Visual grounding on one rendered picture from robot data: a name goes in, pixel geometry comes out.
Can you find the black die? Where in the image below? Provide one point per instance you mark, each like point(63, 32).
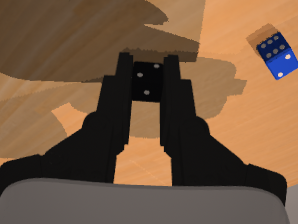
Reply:
point(147, 82)

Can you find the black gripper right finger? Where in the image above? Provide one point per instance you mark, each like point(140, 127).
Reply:
point(203, 159)

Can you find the blue die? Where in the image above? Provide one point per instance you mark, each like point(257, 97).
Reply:
point(278, 56)

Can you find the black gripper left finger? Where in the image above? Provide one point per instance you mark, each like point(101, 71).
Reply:
point(86, 153)

